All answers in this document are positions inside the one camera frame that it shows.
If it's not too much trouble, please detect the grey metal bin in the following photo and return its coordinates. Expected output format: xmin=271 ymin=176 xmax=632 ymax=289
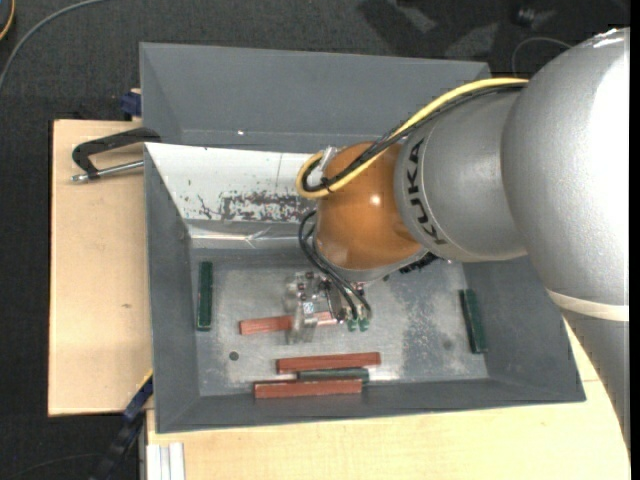
xmin=138 ymin=41 xmax=587 ymax=434

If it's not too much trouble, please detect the red-brown block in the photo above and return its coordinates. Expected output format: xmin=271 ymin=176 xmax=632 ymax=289
xmin=238 ymin=310 xmax=334 ymax=337
xmin=275 ymin=351 xmax=382 ymax=375
xmin=253 ymin=378 xmax=364 ymax=400

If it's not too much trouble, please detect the brown cardboard board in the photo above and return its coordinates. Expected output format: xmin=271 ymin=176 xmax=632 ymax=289
xmin=48 ymin=119 xmax=156 ymax=418

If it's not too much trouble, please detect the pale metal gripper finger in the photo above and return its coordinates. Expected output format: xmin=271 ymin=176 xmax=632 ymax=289
xmin=287 ymin=304 xmax=321 ymax=345
xmin=283 ymin=274 xmax=307 ymax=319

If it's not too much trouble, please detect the dark green flat block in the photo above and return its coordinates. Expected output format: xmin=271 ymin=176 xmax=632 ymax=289
xmin=458 ymin=288 xmax=489 ymax=355
xmin=297 ymin=367 xmax=371 ymax=384
xmin=195 ymin=260 xmax=215 ymax=332

